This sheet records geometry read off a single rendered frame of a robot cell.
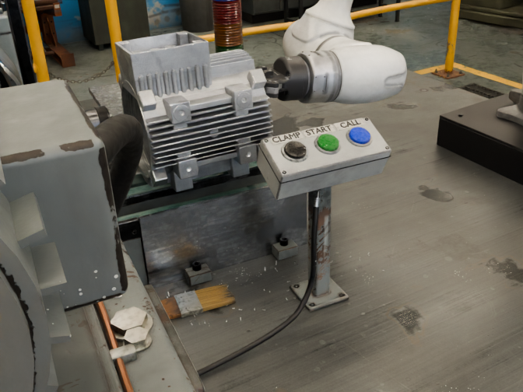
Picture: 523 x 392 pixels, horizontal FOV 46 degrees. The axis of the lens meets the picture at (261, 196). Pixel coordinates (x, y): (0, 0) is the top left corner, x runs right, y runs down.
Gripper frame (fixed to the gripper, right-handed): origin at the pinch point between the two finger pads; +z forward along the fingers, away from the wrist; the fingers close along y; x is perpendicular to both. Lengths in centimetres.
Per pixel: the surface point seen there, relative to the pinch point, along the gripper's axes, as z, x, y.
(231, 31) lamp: -17.7, -3.1, -25.1
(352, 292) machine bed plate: -19.2, 27.7, 25.5
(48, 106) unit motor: 28, -19, 65
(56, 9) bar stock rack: -35, 60, -427
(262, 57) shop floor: -187, 88, -365
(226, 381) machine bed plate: 5.6, 30.5, 34.4
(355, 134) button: -15.4, 0.8, 25.8
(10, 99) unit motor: 30, -19, 63
